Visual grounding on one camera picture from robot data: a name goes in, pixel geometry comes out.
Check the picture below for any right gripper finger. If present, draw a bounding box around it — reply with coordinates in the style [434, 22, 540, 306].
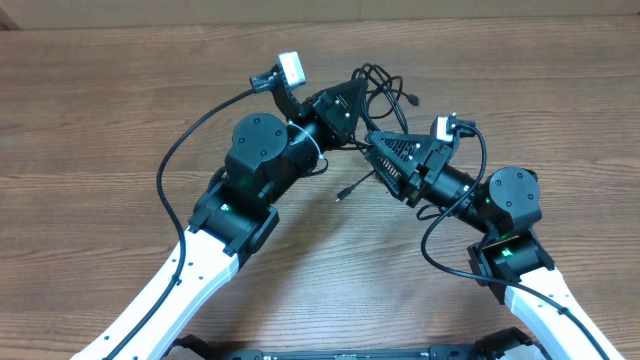
[365, 150, 404, 198]
[365, 131, 440, 163]

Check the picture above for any black usb cable bundle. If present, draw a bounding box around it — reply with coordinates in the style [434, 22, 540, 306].
[327, 62, 421, 203]

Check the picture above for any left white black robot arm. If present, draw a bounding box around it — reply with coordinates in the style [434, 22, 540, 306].
[72, 72, 367, 360]

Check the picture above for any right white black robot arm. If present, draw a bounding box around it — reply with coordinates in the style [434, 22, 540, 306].
[367, 125, 621, 359]

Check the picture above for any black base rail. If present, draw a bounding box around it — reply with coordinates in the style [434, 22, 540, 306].
[163, 327, 550, 360]

